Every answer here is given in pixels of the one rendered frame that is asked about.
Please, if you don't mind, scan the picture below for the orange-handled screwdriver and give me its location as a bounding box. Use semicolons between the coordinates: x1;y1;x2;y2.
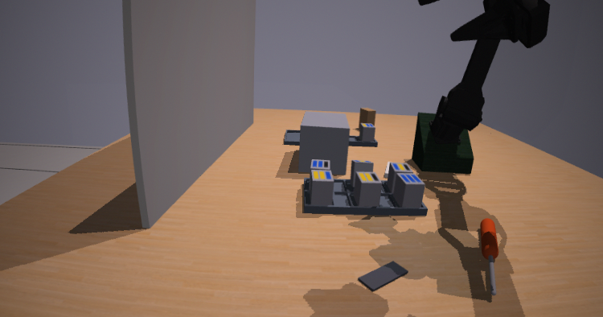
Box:
480;218;498;296

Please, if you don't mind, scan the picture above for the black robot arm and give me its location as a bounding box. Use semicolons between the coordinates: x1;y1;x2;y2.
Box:
429;39;500;144

